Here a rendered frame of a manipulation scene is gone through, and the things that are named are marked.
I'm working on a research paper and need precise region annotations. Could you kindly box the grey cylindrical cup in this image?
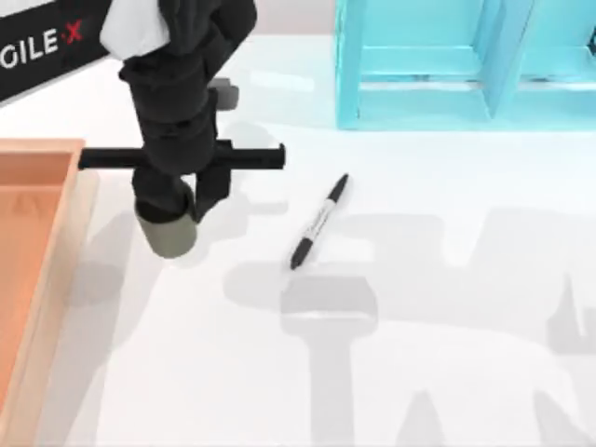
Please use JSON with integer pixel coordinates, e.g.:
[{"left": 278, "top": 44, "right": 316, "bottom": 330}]
[{"left": 135, "top": 187, "right": 200, "bottom": 259}]

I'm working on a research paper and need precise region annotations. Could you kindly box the pale grey rounded box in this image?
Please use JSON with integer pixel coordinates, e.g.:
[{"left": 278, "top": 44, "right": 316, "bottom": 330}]
[{"left": 210, "top": 77, "right": 241, "bottom": 112}]

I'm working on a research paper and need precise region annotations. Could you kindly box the black marker pen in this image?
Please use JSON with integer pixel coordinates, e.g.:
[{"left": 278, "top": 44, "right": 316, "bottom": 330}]
[{"left": 289, "top": 172, "right": 351, "bottom": 272}]

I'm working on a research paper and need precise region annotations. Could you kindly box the shallow salmon-coloured box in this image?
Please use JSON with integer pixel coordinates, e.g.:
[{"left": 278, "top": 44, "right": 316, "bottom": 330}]
[{"left": 0, "top": 138, "right": 101, "bottom": 447}]

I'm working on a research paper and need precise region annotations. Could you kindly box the light blue rack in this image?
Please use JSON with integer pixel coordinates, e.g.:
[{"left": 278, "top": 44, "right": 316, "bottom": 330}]
[{"left": 332, "top": 0, "right": 596, "bottom": 131}]

